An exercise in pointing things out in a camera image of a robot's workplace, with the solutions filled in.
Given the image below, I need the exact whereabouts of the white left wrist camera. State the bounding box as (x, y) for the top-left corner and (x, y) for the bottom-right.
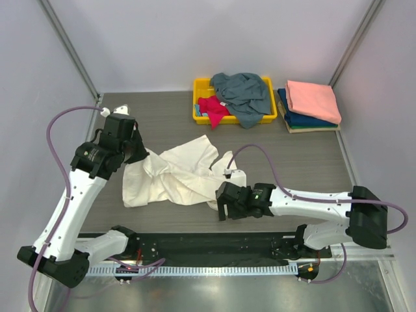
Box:
(100, 105), (130, 118)

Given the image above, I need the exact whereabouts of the right aluminium corner post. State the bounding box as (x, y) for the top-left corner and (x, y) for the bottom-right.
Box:
(329, 0), (385, 88)

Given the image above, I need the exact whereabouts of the folded navy blue t shirt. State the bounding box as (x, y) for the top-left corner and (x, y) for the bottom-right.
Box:
(277, 88), (337, 129)

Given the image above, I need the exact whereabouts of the magenta red t shirt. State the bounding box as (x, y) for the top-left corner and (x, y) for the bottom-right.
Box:
(197, 96), (231, 129)

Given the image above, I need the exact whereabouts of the left aluminium corner post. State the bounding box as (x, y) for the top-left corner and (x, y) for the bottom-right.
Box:
(37, 0), (100, 102)

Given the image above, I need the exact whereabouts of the folded pink t shirt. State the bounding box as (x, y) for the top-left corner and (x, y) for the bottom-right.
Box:
(285, 80), (342, 124)

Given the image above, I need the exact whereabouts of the light blue cloth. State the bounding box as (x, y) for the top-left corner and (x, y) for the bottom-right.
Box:
(194, 104), (202, 117)

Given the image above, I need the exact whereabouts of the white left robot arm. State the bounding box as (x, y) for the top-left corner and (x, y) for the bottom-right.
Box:
(17, 112), (149, 289)

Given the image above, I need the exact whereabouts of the aluminium frame rail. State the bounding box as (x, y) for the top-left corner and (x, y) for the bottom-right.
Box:
(38, 233), (397, 264)

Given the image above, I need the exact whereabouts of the white slotted cable duct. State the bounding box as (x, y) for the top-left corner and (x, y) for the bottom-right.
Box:
(86, 263), (298, 277)

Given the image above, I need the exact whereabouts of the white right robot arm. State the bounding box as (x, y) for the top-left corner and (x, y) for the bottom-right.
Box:
(215, 182), (388, 257)

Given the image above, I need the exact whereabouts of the aluminium corner post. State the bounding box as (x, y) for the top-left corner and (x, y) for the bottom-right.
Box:
(37, 0), (100, 102)
(329, 0), (385, 88)

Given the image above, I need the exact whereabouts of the cream white t shirt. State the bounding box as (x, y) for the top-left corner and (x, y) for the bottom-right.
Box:
(122, 135), (238, 210)

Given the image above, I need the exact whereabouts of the grey blue t shirt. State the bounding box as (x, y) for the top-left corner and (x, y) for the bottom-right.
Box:
(210, 73), (272, 129)

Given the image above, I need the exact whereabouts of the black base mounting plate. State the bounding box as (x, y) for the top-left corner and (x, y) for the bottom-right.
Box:
(129, 232), (332, 267)

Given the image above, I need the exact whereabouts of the yellow plastic bin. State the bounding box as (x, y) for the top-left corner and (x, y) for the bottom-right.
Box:
(192, 76), (278, 125)

